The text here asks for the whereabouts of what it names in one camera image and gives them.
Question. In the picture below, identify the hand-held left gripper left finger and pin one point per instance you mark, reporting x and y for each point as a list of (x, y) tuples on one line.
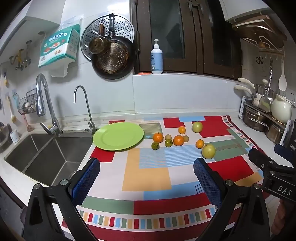
[(86, 178)]

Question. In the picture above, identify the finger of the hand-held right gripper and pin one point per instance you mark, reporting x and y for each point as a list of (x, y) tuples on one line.
[(259, 157), (282, 151)]

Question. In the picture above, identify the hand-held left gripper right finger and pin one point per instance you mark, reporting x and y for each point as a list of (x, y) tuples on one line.
[(208, 183)]

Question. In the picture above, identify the green apple front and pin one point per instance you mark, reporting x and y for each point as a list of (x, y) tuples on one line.
[(208, 151)]

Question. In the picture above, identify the brown kiwi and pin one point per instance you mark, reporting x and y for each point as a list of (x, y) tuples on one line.
[(167, 137), (186, 138)]

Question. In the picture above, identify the green plate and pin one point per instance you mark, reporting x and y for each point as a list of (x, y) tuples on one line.
[(118, 136)]

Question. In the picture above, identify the small green tangerine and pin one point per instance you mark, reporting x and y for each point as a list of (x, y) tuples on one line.
[(168, 143), (155, 145)]

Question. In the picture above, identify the yellow-green pear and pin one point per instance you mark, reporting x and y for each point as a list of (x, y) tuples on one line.
[(197, 127)]

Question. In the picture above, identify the orange with leaf stem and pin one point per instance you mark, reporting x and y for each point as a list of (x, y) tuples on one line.
[(158, 138)]

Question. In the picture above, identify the person's right hand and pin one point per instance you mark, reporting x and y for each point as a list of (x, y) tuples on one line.
[(278, 220)]

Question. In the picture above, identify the steel pot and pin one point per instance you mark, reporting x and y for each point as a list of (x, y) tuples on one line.
[(275, 133), (254, 119)]

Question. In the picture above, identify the white ceramic jug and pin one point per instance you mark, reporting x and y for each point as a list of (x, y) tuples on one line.
[(281, 110)]

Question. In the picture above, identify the steel kitchen sink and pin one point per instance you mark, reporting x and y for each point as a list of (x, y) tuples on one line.
[(46, 160)]

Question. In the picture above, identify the metal spatula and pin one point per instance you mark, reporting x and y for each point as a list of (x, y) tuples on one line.
[(265, 103)]

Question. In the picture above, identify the colourful patterned table mat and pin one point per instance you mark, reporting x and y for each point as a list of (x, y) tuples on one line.
[(148, 176)]

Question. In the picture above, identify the thin chrome faucet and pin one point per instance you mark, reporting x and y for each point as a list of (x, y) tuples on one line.
[(89, 111)]

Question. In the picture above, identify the white rice spoon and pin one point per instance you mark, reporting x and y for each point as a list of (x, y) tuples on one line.
[(282, 81)]

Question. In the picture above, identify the white cup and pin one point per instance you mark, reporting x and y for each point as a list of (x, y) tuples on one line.
[(14, 135)]

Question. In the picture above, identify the white garlic bulb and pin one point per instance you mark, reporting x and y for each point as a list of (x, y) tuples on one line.
[(27, 105)]

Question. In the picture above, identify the black scissors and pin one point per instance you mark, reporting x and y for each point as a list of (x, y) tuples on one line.
[(259, 60)]

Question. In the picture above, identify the dish brush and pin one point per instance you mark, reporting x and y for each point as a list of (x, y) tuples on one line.
[(13, 118)]

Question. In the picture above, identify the large chrome faucet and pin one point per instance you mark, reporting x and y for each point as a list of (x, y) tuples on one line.
[(41, 92)]

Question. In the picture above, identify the black frying pan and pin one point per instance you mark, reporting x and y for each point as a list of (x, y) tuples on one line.
[(128, 64)]

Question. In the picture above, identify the gold perforated strainer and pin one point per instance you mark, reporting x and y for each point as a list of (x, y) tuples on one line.
[(113, 59)]

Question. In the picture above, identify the dark wooden window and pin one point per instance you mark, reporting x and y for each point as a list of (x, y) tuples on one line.
[(138, 58)]

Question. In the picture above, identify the green paper towel pack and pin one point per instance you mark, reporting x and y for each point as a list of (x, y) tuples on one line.
[(57, 48)]

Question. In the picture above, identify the white soap pump bottle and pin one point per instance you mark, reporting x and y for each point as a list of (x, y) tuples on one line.
[(157, 60)]

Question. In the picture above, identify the small brass pot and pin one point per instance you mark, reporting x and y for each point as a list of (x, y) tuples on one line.
[(98, 45)]

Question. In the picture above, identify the round steel steamer plate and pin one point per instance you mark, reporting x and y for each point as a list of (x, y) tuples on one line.
[(122, 25)]

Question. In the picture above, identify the white wall socket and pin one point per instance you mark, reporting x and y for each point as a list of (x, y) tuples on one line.
[(291, 95)]

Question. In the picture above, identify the white wall appliance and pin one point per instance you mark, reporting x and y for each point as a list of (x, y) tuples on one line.
[(240, 9)]

